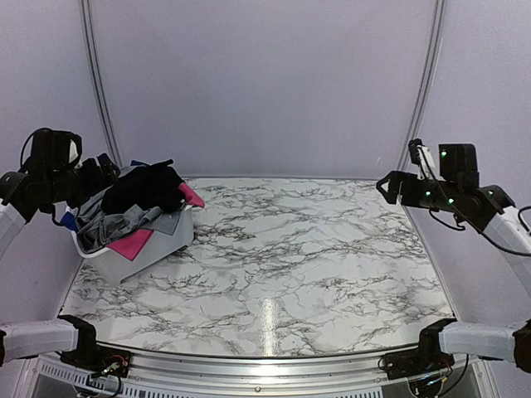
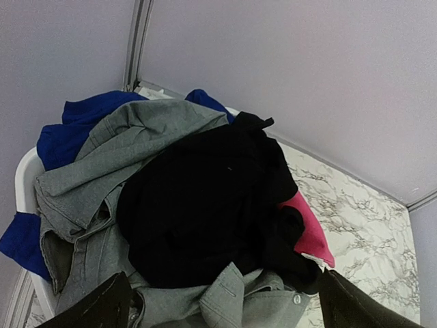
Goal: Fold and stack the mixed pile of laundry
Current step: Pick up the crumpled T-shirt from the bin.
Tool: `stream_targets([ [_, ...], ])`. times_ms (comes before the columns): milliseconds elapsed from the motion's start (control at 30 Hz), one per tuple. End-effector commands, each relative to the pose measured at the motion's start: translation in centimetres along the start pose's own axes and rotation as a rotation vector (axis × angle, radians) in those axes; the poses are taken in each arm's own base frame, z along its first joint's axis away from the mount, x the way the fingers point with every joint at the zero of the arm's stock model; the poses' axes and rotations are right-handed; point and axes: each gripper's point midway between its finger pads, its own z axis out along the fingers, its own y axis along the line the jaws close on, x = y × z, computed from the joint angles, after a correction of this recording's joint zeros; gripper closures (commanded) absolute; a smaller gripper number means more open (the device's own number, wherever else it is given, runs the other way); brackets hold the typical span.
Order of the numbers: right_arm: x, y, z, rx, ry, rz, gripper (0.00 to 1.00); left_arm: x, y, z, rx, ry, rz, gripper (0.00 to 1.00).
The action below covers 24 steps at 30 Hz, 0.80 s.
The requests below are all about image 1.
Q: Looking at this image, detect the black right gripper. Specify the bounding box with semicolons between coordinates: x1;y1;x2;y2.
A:
378;170;460;212

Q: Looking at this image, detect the right aluminium corner post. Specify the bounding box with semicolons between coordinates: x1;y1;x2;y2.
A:
393;0;446;183

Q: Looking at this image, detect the blue garment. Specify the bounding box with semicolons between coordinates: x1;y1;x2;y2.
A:
61;160;148;232

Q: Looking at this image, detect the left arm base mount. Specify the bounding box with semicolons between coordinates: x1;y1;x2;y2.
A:
59;344;133;378

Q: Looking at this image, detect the black t-shirt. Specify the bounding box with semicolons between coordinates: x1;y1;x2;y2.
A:
101;159;187;214

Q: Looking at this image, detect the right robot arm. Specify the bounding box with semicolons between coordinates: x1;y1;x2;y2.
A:
376;138;530;380

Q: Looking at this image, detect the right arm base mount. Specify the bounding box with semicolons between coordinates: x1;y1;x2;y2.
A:
378;347;455;380

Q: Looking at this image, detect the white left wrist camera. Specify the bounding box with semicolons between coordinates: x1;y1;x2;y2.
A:
68;139;82;167

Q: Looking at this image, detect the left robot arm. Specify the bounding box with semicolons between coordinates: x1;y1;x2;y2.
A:
1;128;119;369

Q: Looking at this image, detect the white plastic laundry basket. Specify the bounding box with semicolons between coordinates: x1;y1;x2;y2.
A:
69;165;196;285

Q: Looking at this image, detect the aluminium corner post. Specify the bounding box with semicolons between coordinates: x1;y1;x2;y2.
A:
79;0;123;167
393;0;446;183

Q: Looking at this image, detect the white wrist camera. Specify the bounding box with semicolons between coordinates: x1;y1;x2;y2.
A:
68;139;82;167
408;138;436;181

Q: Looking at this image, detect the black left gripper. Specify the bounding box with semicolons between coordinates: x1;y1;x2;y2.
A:
45;153;119;209

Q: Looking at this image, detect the left aluminium corner post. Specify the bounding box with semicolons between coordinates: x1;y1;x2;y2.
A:
79;0;123;167

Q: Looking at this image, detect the pink garment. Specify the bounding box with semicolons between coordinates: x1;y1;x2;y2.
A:
107;182;205;261

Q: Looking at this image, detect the grey garment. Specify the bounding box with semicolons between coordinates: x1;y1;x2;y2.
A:
75;191;186;253

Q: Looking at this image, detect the aluminium front frame rail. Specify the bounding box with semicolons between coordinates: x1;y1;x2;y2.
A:
24;343;494;398

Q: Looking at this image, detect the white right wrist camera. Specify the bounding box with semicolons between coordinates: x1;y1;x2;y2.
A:
408;138;436;181

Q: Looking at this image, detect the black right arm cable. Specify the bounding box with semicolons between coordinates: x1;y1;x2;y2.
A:
426;165;531;256

